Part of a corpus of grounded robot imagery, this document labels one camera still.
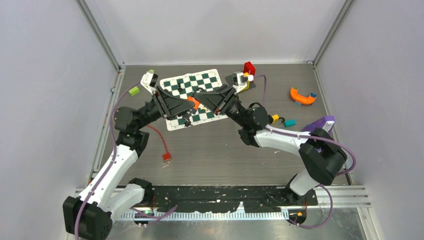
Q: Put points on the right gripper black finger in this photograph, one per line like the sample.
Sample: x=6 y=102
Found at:
x=209 y=102
x=215 y=95

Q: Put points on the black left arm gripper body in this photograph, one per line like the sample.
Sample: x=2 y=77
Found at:
x=160 y=103

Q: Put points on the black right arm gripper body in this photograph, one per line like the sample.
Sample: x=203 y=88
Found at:
x=226 y=100

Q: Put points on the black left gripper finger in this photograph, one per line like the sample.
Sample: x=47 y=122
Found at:
x=178 y=110
x=172 y=101

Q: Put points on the black keys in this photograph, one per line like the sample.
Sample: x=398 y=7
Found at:
x=187 y=118

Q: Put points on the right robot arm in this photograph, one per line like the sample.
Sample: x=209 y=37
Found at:
x=322 y=157

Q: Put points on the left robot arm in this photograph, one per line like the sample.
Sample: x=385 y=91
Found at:
x=91 y=214

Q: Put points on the dark grey building baseplate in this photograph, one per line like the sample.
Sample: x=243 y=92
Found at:
x=233 y=81

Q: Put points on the yellow building block tower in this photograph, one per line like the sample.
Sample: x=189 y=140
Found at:
x=247 y=86

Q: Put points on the red building block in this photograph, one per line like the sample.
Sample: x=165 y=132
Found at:
x=249 y=68

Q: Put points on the light green block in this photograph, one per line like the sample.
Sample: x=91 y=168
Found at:
x=134 y=91

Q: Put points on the teal cube block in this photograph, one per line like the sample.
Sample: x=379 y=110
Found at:
x=289 y=123

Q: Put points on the orange curved toy track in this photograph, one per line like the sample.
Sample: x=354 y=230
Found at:
x=301 y=99

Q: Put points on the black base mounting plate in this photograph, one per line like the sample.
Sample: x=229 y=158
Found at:
x=227 y=198

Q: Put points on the purple white device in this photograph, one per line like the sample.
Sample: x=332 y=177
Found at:
x=326 y=123

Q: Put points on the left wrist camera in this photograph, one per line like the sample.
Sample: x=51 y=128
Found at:
x=148 y=81

